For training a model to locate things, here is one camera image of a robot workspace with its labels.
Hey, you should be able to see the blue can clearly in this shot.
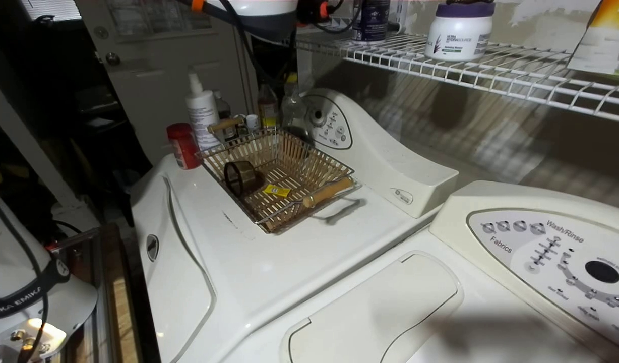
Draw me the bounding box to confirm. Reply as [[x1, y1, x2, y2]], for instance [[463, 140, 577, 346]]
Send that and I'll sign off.
[[355, 0, 389, 39]]

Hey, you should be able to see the red can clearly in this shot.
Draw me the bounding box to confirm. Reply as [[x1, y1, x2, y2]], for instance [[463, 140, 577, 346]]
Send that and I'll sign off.
[[167, 123, 200, 170]]

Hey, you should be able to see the yellow item in basket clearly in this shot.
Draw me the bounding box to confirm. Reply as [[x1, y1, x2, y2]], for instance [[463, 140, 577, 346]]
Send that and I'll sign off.
[[264, 184, 292, 197]]

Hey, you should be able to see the brown tape roll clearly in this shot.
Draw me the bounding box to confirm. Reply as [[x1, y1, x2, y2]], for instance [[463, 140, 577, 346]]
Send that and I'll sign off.
[[223, 159, 264, 197]]

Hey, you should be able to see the yellow-capped clear bottle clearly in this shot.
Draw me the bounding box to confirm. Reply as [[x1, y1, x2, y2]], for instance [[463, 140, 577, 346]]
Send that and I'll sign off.
[[281, 72, 309, 134]]

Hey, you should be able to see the white washing machine far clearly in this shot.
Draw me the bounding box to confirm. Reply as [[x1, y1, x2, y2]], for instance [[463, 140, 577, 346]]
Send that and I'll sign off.
[[132, 88, 460, 363]]

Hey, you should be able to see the white spray bottle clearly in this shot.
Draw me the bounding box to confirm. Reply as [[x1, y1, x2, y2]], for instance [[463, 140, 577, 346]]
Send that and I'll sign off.
[[187, 72, 220, 149]]

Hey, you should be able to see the white purple-lidded jar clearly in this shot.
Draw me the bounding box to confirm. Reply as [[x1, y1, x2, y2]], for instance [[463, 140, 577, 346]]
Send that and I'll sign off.
[[426, 0, 495, 60]]

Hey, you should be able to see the wire basket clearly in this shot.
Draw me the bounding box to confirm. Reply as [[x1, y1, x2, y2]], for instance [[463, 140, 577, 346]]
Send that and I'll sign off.
[[201, 131, 356, 233]]

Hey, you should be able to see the white wire shelf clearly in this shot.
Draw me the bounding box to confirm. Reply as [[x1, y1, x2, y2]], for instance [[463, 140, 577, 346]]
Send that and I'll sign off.
[[300, 26, 619, 125]]

